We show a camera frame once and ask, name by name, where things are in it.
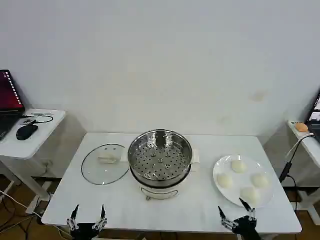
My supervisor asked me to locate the white plate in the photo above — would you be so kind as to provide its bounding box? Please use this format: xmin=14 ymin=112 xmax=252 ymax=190
xmin=212 ymin=154 xmax=275 ymax=209

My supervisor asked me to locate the black laptop with red screen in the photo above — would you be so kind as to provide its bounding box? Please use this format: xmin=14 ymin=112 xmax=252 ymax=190
xmin=0 ymin=69 xmax=26 ymax=141

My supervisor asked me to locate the white desk cable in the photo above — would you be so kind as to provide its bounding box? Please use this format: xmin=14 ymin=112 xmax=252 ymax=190
xmin=284 ymin=133 xmax=315 ymax=158

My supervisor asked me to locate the white floor cable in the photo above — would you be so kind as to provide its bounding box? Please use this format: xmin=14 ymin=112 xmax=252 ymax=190
xmin=0 ymin=189 xmax=44 ymax=219

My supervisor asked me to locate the orange round object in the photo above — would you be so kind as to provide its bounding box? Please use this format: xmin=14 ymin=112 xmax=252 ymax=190
xmin=295 ymin=121 xmax=309 ymax=133

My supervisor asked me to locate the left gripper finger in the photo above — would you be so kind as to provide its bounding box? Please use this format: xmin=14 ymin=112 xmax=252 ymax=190
xmin=66 ymin=204 xmax=80 ymax=230
xmin=92 ymin=204 xmax=108 ymax=230

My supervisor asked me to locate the white steamed bun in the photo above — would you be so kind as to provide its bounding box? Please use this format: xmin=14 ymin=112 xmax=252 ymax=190
xmin=240 ymin=186 xmax=261 ymax=205
xmin=230 ymin=159 xmax=247 ymax=174
xmin=250 ymin=172 xmax=270 ymax=189
xmin=216 ymin=173 xmax=234 ymax=189

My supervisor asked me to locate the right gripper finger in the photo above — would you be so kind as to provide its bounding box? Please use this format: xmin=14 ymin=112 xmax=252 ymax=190
xmin=238 ymin=197 xmax=257 ymax=222
xmin=217 ymin=206 xmax=238 ymax=230

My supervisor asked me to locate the white side table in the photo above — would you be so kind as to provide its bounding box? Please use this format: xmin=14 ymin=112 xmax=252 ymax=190
xmin=285 ymin=119 xmax=320 ymax=226
xmin=0 ymin=108 xmax=67 ymax=215

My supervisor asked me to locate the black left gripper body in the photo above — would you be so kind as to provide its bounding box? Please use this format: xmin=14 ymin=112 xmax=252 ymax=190
xmin=69 ymin=223 xmax=100 ymax=240

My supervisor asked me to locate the laptop with dark screen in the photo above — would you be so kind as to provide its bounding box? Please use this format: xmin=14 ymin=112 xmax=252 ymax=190
xmin=305 ymin=86 xmax=320 ymax=138

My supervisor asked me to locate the thin black desk cable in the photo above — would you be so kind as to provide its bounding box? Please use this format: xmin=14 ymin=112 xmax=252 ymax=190
xmin=22 ymin=112 xmax=54 ymax=124

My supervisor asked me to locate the black cable with adapter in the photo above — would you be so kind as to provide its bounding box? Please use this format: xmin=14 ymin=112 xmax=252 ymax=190
xmin=278 ymin=133 xmax=315 ymax=213

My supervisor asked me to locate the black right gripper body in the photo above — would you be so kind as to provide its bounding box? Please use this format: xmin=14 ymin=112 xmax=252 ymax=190
xmin=232 ymin=216 xmax=262 ymax=240

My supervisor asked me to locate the glass lid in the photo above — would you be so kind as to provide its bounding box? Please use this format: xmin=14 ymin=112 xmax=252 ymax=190
xmin=80 ymin=143 xmax=131 ymax=186

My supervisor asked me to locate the white electric pot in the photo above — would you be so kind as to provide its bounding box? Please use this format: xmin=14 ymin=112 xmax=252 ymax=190
xmin=129 ymin=147 xmax=201 ymax=201

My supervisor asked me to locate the black computer mouse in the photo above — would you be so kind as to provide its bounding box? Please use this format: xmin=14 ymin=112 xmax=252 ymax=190
xmin=15 ymin=124 xmax=39 ymax=141

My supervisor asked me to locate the steel steamer basket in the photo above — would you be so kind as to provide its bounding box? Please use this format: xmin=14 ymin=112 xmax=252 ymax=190
xmin=127 ymin=128 xmax=194 ymax=188

